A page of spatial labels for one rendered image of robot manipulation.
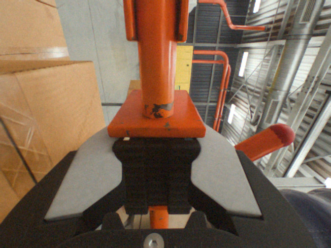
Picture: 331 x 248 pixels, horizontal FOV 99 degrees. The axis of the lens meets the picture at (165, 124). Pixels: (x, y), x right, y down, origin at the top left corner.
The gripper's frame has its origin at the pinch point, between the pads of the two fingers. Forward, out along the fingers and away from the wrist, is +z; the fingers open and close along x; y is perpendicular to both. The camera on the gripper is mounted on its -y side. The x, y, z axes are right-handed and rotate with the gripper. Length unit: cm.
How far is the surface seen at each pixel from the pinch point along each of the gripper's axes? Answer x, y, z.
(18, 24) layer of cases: -53, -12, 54
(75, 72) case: -13.1, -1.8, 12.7
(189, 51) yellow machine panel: 133, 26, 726
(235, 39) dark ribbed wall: 483, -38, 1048
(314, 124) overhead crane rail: 202, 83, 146
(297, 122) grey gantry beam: 215, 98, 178
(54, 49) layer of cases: -53, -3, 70
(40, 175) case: -13.3, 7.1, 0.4
